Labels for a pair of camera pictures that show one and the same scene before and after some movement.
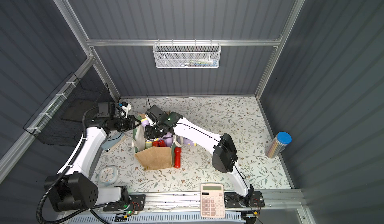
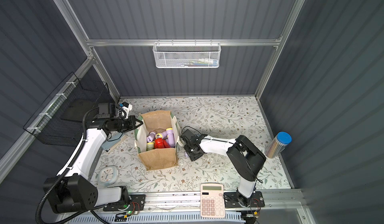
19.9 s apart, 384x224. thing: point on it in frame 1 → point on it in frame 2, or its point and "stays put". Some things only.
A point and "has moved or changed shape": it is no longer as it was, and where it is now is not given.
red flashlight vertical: [177, 157] → [159, 143]
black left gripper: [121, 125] stays put
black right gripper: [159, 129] → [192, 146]
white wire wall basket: [186, 55] stays put
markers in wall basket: [201, 62] stays put
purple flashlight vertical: [144, 122] has moved or changed shape
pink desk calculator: [212, 200] stays put
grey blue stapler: [112, 142] stays put
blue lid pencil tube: [278, 144] stays put
